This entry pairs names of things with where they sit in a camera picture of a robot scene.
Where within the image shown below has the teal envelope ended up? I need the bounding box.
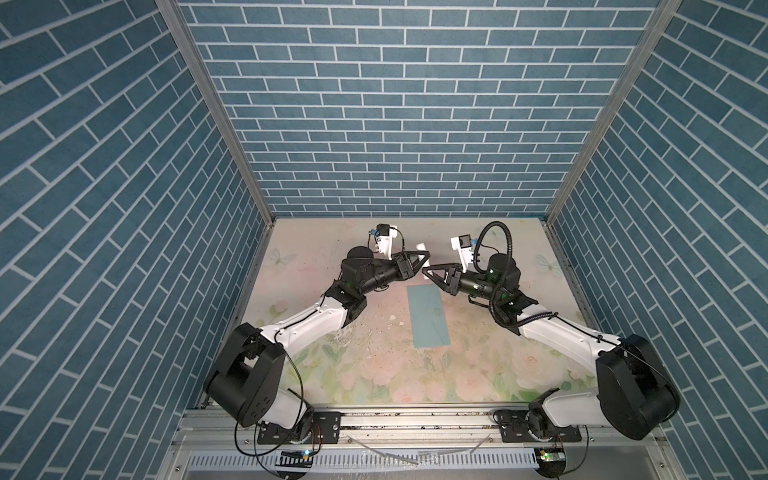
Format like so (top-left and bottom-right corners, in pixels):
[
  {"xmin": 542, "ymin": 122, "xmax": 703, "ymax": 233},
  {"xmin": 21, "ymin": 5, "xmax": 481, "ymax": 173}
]
[{"xmin": 407, "ymin": 285, "xmax": 450, "ymax": 348}]

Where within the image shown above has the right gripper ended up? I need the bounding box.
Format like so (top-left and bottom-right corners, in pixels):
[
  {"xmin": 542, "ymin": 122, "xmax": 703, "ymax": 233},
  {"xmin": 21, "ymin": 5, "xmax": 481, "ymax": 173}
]
[{"xmin": 424, "ymin": 263, "xmax": 502, "ymax": 305}]

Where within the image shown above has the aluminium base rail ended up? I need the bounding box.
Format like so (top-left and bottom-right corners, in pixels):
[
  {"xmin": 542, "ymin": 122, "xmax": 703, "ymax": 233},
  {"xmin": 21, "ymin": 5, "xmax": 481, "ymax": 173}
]
[{"xmin": 172, "ymin": 403, "xmax": 636, "ymax": 452}]

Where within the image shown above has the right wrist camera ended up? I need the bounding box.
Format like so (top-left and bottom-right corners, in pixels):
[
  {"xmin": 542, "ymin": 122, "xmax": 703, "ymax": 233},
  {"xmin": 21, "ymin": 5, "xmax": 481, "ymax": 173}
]
[{"xmin": 450, "ymin": 234, "xmax": 477, "ymax": 272}]

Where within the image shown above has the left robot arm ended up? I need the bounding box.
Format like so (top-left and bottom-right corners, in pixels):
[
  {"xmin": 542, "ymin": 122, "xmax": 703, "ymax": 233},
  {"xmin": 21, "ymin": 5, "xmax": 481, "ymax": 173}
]
[{"xmin": 203, "ymin": 247, "xmax": 430, "ymax": 436}]

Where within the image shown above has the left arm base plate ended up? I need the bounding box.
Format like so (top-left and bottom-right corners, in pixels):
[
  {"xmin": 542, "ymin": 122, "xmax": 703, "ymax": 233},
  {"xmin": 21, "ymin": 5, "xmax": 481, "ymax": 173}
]
[{"xmin": 257, "ymin": 411, "xmax": 342, "ymax": 445}]

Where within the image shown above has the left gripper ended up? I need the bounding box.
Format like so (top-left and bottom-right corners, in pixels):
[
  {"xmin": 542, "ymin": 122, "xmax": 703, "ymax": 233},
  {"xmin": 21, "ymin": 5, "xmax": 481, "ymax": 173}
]
[{"xmin": 355, "ymin": 252, "xmax": 428, "ymax": 298}]

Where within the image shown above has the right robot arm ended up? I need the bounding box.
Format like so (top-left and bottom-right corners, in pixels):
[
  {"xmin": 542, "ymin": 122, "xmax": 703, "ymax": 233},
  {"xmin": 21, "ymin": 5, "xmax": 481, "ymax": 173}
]
[{"xmin": 422, "ymin": 254, "xmax": 682, "ymax": 441}]

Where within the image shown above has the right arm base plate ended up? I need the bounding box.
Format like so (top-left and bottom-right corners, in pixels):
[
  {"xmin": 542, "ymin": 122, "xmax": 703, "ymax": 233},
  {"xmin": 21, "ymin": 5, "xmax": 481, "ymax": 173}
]
[{"xmin": 491, "ymin": 409, "xmax": 582, "ymax": 443}]

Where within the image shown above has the white glue stick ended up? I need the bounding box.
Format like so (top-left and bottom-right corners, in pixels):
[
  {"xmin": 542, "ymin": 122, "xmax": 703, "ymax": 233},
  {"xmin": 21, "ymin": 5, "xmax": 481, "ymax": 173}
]
[{"xmin": 416, "ymin": 243, "xmax": 430, "ymax": 271}]

